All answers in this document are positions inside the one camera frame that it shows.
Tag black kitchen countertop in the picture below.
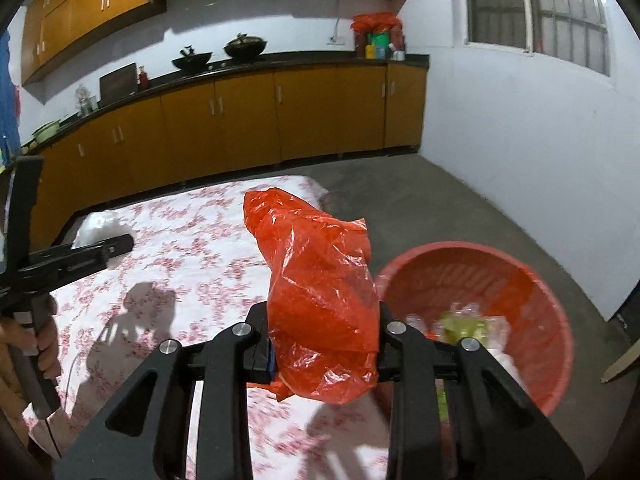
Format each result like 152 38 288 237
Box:
20 52 431 156

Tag floral tablecloth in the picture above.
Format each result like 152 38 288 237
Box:
20 175 401 480

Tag blue hanging cloth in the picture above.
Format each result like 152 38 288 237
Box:
0 30 23 166

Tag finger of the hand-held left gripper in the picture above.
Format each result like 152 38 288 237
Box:
27 234 135 288

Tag red plastic bag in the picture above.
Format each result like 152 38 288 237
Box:
243 187 382 406

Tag wooden base cabinets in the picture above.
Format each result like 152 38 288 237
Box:
22 64 430 248

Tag glass jar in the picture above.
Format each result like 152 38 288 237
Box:
75 85 98 115

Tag barred window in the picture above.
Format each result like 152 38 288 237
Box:
462 0 611 78

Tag red plastic basket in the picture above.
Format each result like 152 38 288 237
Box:
375 241 575 417

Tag person's left hand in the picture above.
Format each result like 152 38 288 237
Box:
0 296 63 383

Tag brown cutting board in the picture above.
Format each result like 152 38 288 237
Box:
99 62 138 101

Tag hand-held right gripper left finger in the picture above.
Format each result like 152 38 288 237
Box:
52 302 276 480

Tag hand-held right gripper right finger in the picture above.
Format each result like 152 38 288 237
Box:
375 300 586 480

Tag red bag of containers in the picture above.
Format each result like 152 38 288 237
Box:
350 11 405 58

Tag cardboard piece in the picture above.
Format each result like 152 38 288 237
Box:
601 337 640 385

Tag black wok with lid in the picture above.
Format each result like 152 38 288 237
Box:
222 33 268 59

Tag wooden wall cabinet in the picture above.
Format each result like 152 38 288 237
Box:
21 0 168 86

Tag black cable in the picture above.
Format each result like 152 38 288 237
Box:
42 405 64 461

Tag white plastic bag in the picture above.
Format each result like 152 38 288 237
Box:
482 312 532 392
74 209 135 252

